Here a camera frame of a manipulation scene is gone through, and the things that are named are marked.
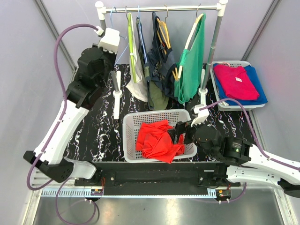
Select white side basket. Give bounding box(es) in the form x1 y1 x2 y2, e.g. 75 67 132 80
210 60 251 111

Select white plastic basket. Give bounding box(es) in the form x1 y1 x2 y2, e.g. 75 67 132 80
122 109 191 163

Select light blue wire hanger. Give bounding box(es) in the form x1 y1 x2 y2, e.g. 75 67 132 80
110 6 128 65

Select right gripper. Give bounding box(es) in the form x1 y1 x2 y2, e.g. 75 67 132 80
167 116 215 158

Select olive green tank top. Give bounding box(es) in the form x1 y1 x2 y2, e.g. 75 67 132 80
136 18 169 111

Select pink folded shirt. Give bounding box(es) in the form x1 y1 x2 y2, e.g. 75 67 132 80
213 64 259 101

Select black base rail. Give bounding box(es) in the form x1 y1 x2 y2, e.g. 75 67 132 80
75 162 240 198

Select blue folded shirt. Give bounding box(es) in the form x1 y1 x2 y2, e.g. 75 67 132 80
215 65 268 105

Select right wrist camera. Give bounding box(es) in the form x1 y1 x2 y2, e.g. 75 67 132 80
191 104 210 127

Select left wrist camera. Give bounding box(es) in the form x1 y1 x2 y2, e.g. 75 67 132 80
98 28 120 55

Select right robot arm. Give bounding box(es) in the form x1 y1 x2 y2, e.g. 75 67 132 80
167 121 300 198

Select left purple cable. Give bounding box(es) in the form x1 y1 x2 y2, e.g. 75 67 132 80
26 23 98 225

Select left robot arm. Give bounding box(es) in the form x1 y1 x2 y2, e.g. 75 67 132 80
23 45 116 186

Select cream white hanger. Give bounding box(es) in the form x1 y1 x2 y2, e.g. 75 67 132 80
177 6 203 81

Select red tank top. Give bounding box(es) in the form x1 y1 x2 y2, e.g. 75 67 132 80
135 120 185 164

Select yellow plastic hanger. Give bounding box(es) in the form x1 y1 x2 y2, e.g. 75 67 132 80
157 5 179 81

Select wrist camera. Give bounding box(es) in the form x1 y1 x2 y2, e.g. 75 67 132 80
98 28 120 55
191 104 210 127

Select white camisole top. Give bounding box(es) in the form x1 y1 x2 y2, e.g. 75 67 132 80
126 19 148 102

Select navy blue tank top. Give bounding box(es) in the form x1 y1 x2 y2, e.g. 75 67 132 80
147 12 177 99

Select lime green hanger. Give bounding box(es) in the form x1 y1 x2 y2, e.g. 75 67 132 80
126 12 137 83

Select white clothes rack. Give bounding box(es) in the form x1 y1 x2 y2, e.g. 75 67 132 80
95 0 228 109

